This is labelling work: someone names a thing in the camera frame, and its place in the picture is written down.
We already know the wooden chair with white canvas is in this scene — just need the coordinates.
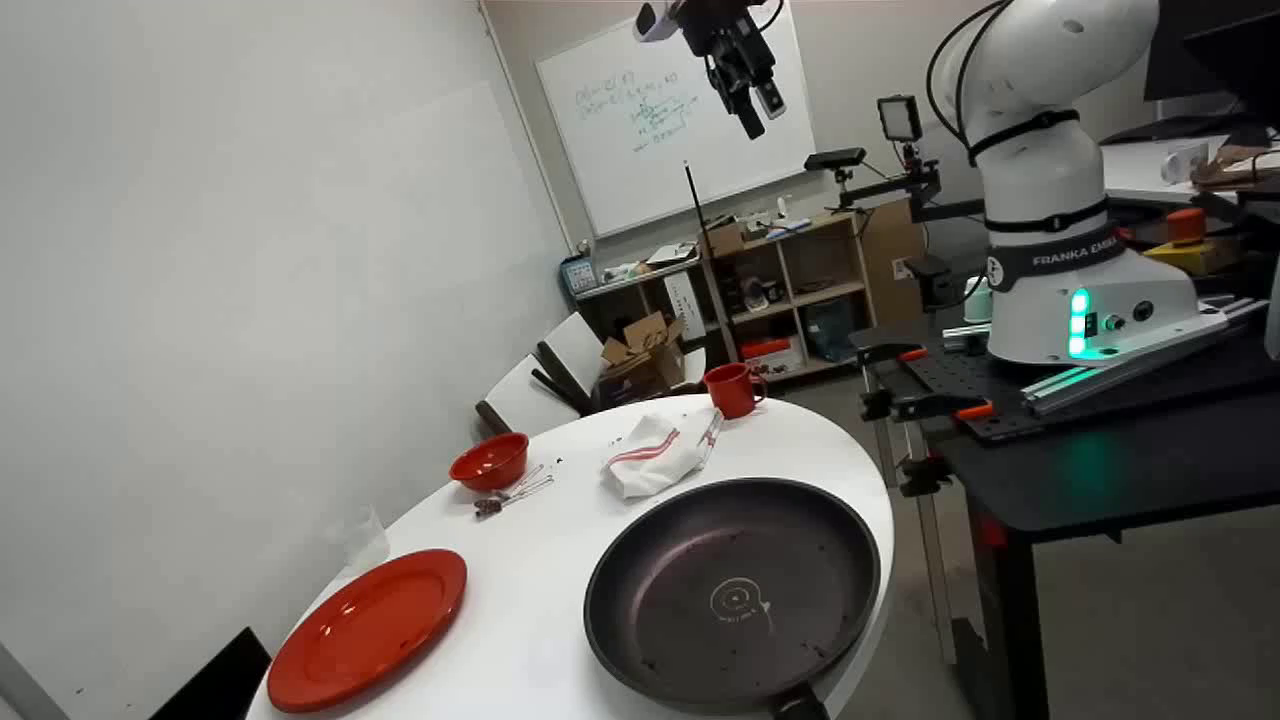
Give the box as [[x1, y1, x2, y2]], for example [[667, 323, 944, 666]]
[[470, 306, 712, 441]]

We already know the orange-handled black clamp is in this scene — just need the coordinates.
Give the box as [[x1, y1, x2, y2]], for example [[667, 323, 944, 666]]
[[916, 396, 1002, 501], [855, 338, 936, 423]]

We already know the black frying pan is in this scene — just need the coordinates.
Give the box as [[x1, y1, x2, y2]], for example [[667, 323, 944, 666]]
[[578, 474, 886, 720]]

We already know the red plate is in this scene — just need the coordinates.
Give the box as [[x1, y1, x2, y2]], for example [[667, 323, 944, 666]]
[[264, 545, 470, 714]]

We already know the red box in shelf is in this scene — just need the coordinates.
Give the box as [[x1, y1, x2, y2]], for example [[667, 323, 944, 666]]
[[737, 334, 804, 378]]

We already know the camera on black arm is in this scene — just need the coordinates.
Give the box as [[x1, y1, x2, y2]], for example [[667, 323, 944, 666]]
[[799, 92, 944, 214]]

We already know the black workbench table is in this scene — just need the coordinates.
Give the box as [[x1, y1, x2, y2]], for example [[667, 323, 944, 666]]
[[850, 302, 1280, 720]]

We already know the cardboard box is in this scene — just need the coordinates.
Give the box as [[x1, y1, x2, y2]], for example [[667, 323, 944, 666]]
[[597, 310, 687, 396]]

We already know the whiteboard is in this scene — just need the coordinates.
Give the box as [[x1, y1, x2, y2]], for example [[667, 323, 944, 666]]
[[533, 0, 818, 245]]

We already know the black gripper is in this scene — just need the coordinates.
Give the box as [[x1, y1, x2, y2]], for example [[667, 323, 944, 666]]
[[675, 0, 790, 143]]

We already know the white red-striped cloth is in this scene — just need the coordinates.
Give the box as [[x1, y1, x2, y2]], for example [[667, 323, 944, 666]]
[[598, 406, 726, 504]]

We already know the wooden shelf unit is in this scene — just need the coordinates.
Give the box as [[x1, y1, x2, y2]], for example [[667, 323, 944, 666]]
[[705, 212, 879, 391]]

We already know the aluminium rail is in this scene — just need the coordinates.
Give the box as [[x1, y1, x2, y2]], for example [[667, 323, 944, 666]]
[[1014, 295, 1271, 402]]

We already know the red emergency stop button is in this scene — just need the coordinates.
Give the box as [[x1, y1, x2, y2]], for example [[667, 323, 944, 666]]
[[1161, 203, 1210, 253]]

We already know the red cup with handle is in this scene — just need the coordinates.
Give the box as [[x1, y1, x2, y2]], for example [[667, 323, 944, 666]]
[[700, 358, 769, 423]]

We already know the red bowl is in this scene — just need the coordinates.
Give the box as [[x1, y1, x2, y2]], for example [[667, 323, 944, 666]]
[[446, 426, 533, 496]]

